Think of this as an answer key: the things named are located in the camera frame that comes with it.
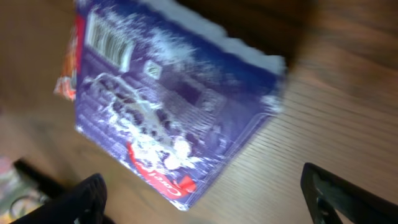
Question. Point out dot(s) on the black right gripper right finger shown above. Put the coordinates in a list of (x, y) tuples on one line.
[(326, 195)]

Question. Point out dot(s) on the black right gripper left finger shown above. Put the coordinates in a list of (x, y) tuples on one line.
[(85, 203)]

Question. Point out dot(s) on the teal snack packet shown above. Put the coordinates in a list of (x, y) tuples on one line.
[(19, 194)]

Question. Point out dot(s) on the orange chocolate bar wrapper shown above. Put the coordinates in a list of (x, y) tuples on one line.
[(66, 83)]

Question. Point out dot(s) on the purple snack packet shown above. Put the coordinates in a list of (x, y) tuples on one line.
[(168, 94)]

